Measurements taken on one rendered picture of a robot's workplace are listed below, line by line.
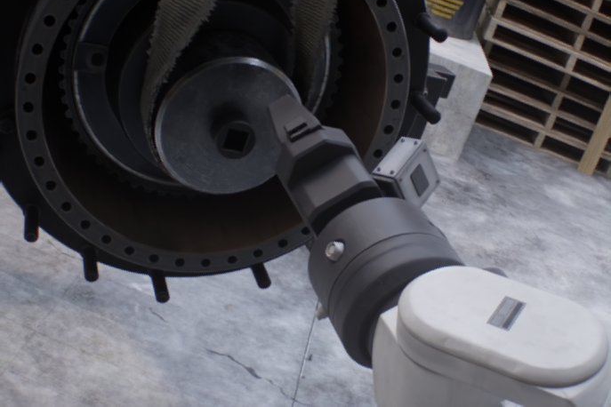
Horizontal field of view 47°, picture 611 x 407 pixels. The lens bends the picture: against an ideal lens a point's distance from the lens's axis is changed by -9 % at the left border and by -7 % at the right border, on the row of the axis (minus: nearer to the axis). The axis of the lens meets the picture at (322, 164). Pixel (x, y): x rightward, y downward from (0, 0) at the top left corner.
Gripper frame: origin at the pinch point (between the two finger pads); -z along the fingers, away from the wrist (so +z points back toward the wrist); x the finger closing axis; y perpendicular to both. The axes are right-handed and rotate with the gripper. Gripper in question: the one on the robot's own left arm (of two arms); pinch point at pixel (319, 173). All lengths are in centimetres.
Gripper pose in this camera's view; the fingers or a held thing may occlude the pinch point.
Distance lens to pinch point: 58.1
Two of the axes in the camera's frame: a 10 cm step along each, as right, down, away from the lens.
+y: 8.7, -5.0, 0.4
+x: 3.9, 7.3, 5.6
